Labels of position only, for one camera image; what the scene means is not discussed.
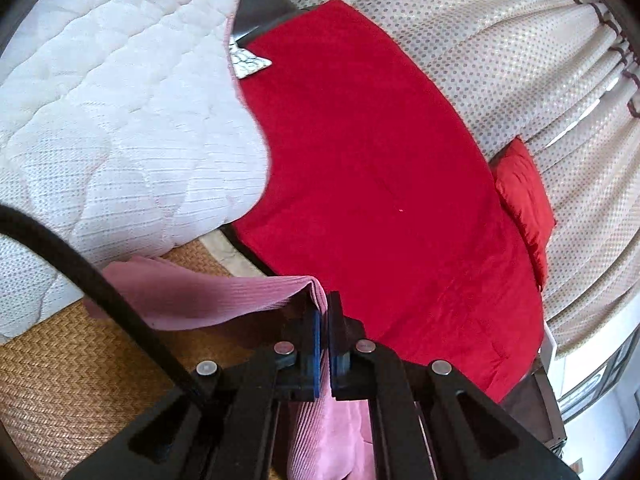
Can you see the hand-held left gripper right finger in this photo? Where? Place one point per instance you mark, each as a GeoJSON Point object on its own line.
{"type": "Point", "coordinates": [336, 355]}

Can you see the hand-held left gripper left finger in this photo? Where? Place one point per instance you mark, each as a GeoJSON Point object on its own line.
{"type": "Point", "coordinates": [314, 352]}

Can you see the pink garment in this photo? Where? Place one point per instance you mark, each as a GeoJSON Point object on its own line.
{"type": "Point", "coordinates": [225, 295]}

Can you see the red blanket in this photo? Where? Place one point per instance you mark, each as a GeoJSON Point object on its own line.
{"type": "Point", "coordinates": [375, 160]}

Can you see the white board panel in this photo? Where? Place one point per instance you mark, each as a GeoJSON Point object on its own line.
{"type": "Point", "coordinates": [548, 347]}

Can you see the woven straw mat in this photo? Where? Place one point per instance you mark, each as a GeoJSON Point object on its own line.
{"type": "Point", "coordinates": [75, 375]}

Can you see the red pillow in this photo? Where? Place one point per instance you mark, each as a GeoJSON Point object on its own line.
{"type": "Point", "coordinates": [525, 200]}

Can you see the window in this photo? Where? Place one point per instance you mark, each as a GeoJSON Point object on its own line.
{"type": "Point", "coordinates": [595, 380]}

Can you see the patterned white cloth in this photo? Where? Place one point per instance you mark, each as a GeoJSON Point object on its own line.
{"type": "Point", "coordinates": [247, 62]}

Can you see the white quilted blanket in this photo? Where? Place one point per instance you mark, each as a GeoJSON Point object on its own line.
{"type": "Point", "coordinates": [125, 110]}

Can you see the dotted beige curtain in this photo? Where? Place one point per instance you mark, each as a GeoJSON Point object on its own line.
{"type": "Point", "coordinates": [500, 60]}

